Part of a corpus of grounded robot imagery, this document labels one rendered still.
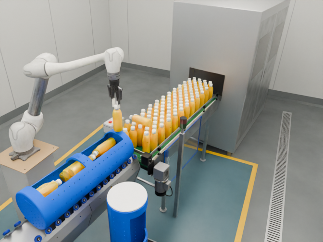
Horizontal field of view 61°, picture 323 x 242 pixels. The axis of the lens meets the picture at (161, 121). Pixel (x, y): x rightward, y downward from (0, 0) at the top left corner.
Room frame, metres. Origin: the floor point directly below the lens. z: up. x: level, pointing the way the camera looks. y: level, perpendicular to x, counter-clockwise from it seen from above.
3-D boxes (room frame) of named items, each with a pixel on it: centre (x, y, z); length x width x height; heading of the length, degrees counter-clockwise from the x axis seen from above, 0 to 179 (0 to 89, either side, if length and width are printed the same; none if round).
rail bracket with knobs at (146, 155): (1.89, 0.12, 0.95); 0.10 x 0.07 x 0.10; 59
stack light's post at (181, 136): (2.09, -0.19, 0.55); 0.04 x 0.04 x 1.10; 59
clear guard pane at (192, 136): (2.36, -0.24, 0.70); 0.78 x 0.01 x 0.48; 149
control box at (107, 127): (2.27, 0.46, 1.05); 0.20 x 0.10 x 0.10; 149
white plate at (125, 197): (1.37, 0.22, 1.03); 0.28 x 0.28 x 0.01
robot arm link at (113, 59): (1.87, 0.36, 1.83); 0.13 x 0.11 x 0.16; 179
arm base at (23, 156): (1.83, 1.15, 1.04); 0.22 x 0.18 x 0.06; 157
